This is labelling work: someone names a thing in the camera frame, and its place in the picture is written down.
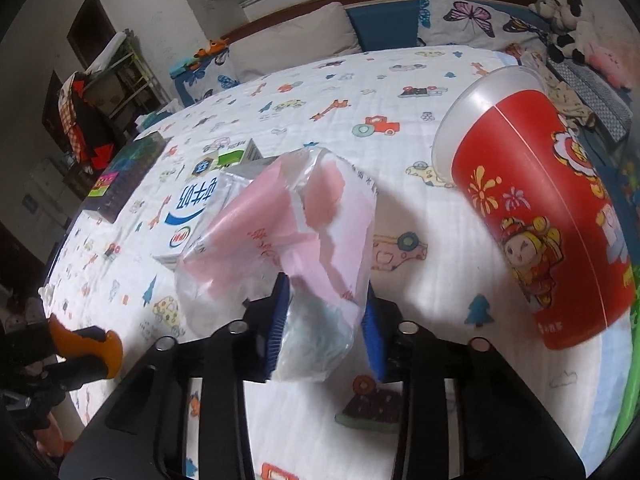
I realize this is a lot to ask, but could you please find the dark colourful book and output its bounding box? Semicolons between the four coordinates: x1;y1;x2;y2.
81;131;167;223

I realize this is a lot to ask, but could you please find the pink plush toy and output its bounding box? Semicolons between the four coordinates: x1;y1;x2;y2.
588;46;632;90

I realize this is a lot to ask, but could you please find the red snack cup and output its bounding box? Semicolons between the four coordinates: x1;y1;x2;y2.
432;66;634;350

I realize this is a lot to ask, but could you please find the orange peel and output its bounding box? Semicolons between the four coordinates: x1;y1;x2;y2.
48;314;124;379

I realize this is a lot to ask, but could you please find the cow plush toy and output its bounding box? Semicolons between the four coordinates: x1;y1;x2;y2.
528;0;598;65

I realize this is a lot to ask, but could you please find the white milk carton box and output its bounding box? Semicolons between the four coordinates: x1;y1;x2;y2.
149;138;262;270

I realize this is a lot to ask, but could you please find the cartoon print bed sheet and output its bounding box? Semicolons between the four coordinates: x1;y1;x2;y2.
40;46;631;479

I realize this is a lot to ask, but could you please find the pink plastic bag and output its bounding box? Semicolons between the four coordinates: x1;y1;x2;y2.
175;148;378;382

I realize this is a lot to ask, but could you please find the beige crumpled clothing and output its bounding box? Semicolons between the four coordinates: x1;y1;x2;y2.
520;50;596;129

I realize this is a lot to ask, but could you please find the white plain pillow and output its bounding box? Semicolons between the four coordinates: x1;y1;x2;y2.
229;2;362;82

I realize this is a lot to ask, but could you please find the metal shelf rack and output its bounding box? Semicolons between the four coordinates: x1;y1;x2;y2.
84;29;169;130

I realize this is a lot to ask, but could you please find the butterfly print pillow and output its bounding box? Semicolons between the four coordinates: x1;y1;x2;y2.
416;0;547;56

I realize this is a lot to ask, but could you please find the grey patterned cloth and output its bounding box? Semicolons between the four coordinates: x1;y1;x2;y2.
548;60;634;144

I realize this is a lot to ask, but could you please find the green perforated plastic basket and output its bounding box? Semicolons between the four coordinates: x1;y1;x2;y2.
608;301;639;453

